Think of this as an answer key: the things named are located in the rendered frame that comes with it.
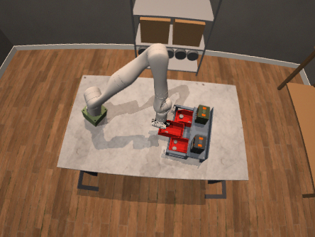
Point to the grey metal shelf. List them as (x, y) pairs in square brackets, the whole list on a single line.
[(189, 133)]

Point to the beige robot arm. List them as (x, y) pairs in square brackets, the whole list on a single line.
[(158, 60)]

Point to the black tool case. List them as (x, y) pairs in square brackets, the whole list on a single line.
[(198, 144)]

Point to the olive green tool case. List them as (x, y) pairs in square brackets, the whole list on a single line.
[(202, 114)]

